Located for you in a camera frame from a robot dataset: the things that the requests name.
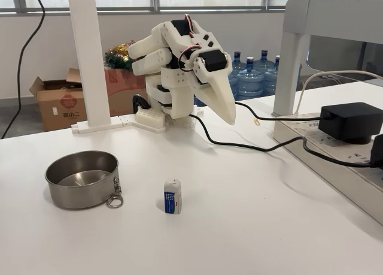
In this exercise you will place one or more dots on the small white and blue box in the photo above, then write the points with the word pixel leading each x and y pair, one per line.
pixel 172 197

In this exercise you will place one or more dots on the red brown cardboard box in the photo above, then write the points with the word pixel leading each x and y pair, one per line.
pixel 122 89

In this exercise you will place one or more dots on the open brown cardboard box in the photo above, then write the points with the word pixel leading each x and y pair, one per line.
pixel 60 107

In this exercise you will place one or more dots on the round metal bowl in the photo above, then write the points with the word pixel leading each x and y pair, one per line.
pixel 74 194

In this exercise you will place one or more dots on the blue water jug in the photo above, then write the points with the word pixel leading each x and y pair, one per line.
pixel 264 62
pixel 249 83
pixel 271 80
pixel 237 63

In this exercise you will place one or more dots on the yellow rubber band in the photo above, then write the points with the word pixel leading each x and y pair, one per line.
pixel 256 121

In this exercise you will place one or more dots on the black table clamp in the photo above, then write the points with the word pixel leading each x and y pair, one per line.
pixel 140 101

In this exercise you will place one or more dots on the Christmas wreath with tinsel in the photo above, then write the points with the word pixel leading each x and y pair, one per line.
pixel 116 57

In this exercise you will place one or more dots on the black power adapter brick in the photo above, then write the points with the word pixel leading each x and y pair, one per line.
pixel 347 122

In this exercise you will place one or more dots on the white power strip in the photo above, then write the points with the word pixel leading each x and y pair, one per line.
pixel 335 164

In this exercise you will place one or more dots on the black plug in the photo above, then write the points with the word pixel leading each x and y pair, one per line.
pixel 377 152

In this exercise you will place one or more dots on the white shelf frame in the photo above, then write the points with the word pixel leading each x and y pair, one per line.
pixel 293 62

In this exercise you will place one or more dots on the white camera stand post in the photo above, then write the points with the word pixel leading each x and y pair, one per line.
pixel 89 62

